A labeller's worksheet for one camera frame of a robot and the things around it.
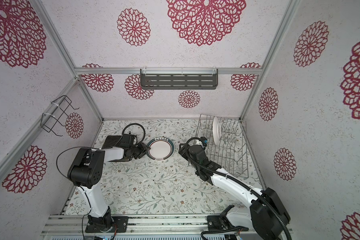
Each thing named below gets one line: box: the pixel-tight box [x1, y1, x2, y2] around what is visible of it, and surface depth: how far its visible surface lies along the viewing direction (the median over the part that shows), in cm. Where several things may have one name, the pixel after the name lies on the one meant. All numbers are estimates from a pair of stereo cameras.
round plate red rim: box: [146, 137, 175, 162], surface depth 103 cm
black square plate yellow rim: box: [101, 135, 123, 149], surface depth 105 cm
